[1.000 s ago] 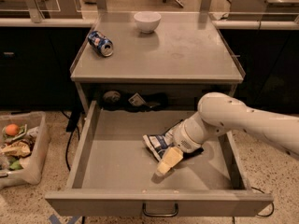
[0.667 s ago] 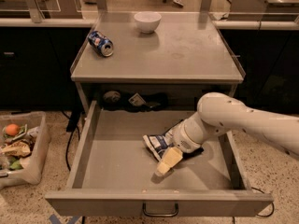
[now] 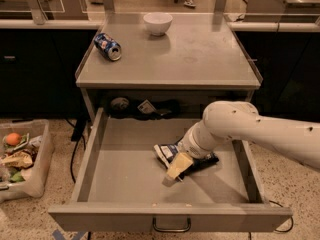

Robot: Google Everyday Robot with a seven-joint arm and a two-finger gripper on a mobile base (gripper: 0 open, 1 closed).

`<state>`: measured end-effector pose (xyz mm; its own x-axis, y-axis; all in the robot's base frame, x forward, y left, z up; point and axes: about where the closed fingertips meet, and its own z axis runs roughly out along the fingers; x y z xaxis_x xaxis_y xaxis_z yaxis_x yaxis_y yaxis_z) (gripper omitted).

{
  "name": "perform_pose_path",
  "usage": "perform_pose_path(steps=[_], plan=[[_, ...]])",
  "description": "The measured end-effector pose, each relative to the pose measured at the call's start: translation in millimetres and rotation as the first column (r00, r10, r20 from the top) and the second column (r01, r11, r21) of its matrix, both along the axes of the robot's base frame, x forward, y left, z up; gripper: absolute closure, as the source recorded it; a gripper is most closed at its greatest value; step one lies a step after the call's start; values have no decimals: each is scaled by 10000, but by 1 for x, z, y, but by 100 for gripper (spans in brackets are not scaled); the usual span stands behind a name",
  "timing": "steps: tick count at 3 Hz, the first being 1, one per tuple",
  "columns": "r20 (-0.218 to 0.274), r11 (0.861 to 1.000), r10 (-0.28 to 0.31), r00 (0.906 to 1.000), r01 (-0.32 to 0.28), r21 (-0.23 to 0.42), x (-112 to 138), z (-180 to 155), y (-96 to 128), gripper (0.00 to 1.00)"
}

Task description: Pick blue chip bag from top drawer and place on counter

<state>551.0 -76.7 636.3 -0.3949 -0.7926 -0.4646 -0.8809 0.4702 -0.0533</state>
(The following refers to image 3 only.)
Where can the clear plastic storage bin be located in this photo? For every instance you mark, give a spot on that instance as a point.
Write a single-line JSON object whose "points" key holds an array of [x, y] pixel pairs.
{"points": [[26, 149]]}

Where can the metal drawer handle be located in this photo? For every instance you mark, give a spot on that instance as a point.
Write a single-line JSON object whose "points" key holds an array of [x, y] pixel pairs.
{"points": [[171, 225]]}

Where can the person's white shoe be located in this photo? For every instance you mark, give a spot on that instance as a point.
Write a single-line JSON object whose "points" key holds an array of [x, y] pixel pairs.
{"points": [[189, 4]]}

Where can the white label tag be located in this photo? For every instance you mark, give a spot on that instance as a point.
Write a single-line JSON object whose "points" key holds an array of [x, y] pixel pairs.
{"points": [[146, 107]]}

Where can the blue floor tape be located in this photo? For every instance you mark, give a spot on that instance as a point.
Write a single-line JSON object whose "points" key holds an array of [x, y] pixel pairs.
{"points": [[59, 235]]}

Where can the crumpled snack bag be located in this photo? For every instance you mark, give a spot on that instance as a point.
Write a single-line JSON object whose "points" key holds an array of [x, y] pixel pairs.
{"points": [[19, 159]]}

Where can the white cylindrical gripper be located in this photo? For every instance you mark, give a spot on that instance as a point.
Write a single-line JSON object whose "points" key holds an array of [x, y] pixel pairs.
{"points": [[196, 149]]}

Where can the grey metal counter cabinet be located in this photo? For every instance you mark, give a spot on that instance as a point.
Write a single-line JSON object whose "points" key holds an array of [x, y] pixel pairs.
{"points": [[196, 62]]}

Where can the orange fruit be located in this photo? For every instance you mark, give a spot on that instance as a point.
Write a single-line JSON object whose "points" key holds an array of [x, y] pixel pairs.
{"points": [[13, 139]]}

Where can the blue soda can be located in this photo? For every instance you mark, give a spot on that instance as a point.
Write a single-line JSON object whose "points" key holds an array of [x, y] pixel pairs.
{"points": [[108, 47]]}

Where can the open grey top drawer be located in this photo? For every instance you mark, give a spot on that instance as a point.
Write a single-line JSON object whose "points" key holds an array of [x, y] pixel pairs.
{"points": [[120, 184]]}

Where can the green item in bin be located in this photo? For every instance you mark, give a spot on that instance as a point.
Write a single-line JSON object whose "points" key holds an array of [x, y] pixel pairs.
{"points": [[17, 177]]}

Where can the black items behind drawer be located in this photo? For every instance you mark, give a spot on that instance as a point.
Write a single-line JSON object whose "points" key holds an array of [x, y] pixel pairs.
{"points": [[125, 107]]}

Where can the blue chip bag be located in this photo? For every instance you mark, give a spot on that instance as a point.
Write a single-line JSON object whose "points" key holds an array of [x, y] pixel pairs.
{"points": [[167, 152]]}

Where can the white bowl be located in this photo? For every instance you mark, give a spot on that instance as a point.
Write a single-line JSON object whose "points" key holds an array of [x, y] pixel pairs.
{"points": [[157, 23]]}

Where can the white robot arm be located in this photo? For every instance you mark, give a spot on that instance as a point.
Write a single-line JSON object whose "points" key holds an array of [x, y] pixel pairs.
{"points": [[226, 121]]}

